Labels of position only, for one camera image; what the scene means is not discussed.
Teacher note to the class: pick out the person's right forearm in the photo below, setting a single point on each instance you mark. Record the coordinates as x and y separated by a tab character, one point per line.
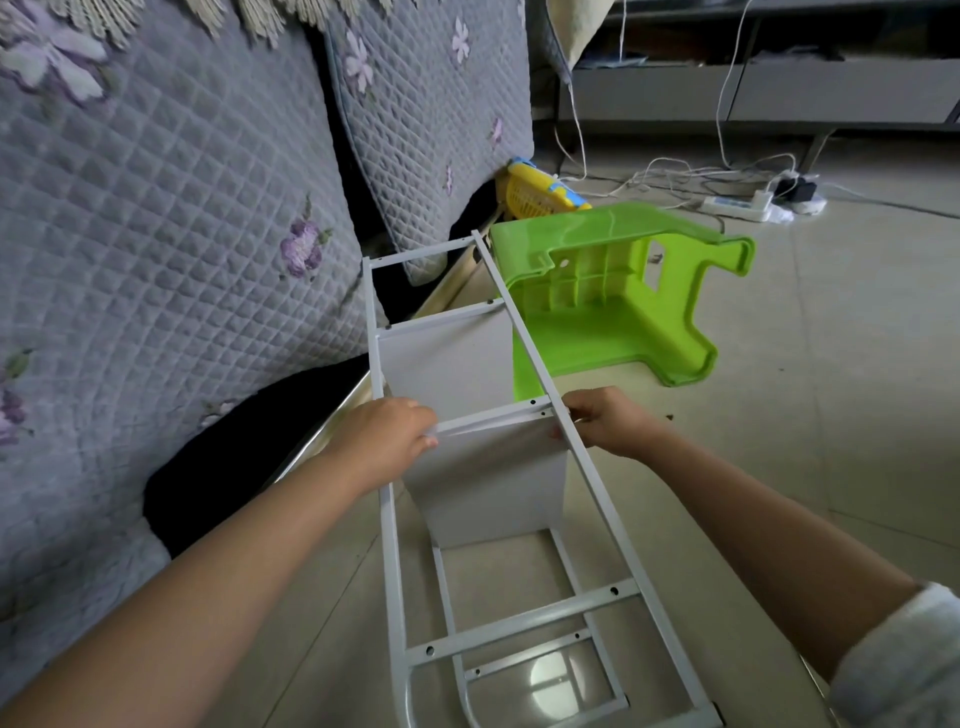
765	540

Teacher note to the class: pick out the chrome metal base rail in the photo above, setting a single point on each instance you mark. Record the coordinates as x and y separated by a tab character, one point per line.
323	435

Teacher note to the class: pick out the yellow plastic basket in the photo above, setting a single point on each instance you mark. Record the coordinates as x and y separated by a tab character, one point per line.
540	188

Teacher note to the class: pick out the person's right hand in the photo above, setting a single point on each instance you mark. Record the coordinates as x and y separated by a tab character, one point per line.
615	420

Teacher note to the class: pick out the person's white shirt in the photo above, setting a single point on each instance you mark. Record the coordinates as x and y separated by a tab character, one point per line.
908	668

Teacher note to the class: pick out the grey textured furniture cover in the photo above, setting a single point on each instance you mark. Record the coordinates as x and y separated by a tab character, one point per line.
165	270

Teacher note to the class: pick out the person's left forearm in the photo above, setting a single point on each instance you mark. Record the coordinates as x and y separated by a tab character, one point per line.
180	600

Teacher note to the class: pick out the white wooden board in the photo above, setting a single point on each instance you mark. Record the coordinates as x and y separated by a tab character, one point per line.
450	360
488	488

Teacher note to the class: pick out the green plastic stool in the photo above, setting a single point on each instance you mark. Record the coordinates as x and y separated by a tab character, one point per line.
615	285

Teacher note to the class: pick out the white power strip with plugs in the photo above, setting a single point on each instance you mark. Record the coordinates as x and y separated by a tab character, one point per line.
798	192

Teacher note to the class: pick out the grey marble TV cabinet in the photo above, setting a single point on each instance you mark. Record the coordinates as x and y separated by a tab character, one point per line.
780	90

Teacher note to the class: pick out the long white power strip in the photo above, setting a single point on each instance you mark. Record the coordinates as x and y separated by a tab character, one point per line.
735	207

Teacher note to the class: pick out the white metal frame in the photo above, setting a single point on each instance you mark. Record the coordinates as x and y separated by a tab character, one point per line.
528	648
525	620

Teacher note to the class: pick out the pile of pale cloth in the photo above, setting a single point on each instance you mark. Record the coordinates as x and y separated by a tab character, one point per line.
578	27

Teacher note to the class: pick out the person's left hand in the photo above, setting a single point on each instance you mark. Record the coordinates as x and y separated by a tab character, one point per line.
383	440

